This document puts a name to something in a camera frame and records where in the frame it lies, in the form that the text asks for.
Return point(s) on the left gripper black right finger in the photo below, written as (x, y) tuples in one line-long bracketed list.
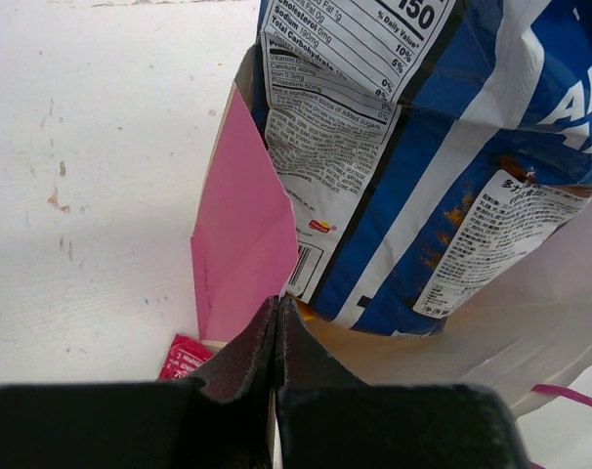
[(329, 418)]

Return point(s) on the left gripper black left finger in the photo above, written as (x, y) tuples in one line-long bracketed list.
[(216, 417)]

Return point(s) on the small pink snack packet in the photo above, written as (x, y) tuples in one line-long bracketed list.
[(184, 356)]

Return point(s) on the beige Cakes paper bag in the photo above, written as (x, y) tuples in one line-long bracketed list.
[(531, 325)]

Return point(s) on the blue chips bag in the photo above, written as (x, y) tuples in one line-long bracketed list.
[(426, 146)]

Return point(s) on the orange mango candy bag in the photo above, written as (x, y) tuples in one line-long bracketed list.
[(308, 314)]

